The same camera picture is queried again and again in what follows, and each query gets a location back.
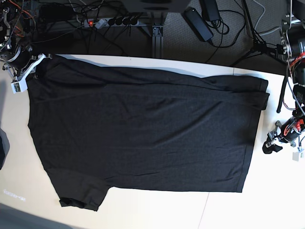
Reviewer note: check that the grey power strip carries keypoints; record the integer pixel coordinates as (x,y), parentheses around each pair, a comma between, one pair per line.
(111,22)

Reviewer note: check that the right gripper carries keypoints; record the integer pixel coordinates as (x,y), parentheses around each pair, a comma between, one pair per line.
(19,59)

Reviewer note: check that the dark object at left edge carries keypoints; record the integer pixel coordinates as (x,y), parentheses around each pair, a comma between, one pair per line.
(4,147)

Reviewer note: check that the black power adapter brick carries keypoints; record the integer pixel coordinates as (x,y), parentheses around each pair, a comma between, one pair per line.
(197,24)

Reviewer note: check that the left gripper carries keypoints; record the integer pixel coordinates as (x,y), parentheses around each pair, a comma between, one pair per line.
(284,133)

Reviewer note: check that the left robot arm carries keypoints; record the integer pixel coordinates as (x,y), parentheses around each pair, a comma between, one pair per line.
(292,95)

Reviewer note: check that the black T-shirt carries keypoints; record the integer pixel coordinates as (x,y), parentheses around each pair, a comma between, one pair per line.
(95,128)

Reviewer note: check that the aluminium frame post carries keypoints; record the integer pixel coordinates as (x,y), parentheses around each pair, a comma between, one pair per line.
(157,20)

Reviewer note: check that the black tripod stand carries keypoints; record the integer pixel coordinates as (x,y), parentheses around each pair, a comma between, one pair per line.
(259,46)

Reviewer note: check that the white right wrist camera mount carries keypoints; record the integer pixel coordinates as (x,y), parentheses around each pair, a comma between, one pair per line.
(19,85)

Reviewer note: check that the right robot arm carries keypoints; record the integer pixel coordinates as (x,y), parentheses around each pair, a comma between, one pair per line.
(17,27)

